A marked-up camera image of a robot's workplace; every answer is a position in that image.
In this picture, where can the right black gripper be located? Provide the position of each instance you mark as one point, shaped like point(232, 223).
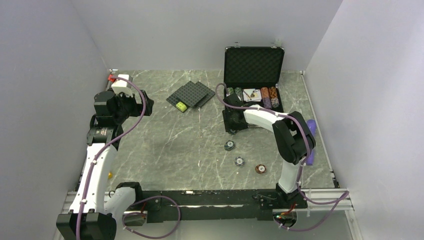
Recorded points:
point(228, 125)

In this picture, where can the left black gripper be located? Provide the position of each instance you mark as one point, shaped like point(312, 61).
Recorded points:
point(137, 107)

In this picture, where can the dark green chip stack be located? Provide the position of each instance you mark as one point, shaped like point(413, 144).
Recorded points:
point(239, 92)

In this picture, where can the red chip stack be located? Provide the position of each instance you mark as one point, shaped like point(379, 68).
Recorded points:
point(265, 93)

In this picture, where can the purple chip stack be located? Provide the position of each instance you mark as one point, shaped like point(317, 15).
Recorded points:
point(267, 103)

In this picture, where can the small chip stack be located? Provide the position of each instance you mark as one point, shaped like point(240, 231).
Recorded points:
point(275, 103)

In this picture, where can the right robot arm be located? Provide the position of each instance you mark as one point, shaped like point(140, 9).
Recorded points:
point(293, 138)

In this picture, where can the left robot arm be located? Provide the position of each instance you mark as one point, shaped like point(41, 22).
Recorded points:
point(91, 216)

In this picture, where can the playing cards deck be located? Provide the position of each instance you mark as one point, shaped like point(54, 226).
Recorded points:
point(251, 95)

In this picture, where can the yellow-green dice block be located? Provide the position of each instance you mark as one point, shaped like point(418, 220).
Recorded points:
point(181, 106)

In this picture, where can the dark foam pad top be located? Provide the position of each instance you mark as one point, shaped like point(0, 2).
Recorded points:
point(189, 94)

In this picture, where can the black poker case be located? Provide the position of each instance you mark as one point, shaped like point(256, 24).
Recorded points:
point(253, 68)

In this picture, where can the purple cylinder object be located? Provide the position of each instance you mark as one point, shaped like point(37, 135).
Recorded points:
point(311, 123)

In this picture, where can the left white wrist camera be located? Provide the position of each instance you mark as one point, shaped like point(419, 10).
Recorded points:
point(120, 86)

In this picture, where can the black base frame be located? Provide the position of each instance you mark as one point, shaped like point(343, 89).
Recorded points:
point(230, 204)

